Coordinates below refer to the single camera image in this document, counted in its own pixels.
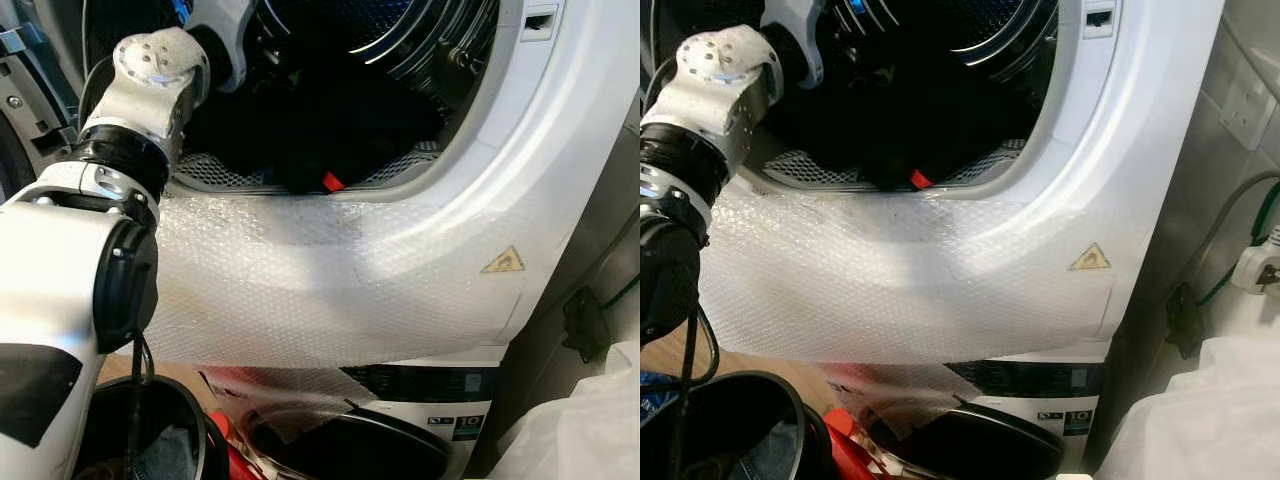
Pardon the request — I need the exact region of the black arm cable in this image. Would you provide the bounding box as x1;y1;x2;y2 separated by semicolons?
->
668;303;722;480
122;333;157;480

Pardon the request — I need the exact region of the clear bubble wrap sheet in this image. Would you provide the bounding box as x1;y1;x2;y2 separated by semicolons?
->
138;183;533;368
698;178;1118;367

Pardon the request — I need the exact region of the white plug adaptor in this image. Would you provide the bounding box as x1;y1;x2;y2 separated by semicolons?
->
1231;224;1280;297

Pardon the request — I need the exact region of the white plastic bag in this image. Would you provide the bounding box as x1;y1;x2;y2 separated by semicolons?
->
1093;334;1280;480
488;343;641;480

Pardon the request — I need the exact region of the black washer door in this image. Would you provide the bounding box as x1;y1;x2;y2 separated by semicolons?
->
863;398;1068;480
243;403;453;480

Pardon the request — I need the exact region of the yellow triangle warning sticker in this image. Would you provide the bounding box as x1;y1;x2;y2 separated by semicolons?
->
481;246;527;275
1067;243;1113;272

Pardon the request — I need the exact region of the black garment with red stripe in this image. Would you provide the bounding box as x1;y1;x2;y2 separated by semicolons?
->
185;55;448;196
765;48;1043;192

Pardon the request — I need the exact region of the black laundry bucket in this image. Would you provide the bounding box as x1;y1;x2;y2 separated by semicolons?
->
640;369;833;480
74;374;233;480

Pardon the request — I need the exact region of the white tumble dryer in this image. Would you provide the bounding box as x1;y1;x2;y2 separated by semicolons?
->
690;0;1227;367
75;0;641;369

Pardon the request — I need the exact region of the white washing machine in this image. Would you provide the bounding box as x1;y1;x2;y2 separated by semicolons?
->
828;340;1113;480
198;344;513;480

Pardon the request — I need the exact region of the round dryer door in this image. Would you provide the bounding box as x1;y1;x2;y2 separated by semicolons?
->
0;0;83;201

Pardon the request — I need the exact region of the green cable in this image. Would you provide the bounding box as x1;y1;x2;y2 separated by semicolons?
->
599;274;641;312
1199;178;1280;307

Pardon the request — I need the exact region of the white wall socket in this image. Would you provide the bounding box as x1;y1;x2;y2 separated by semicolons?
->
1221;58;1278;153

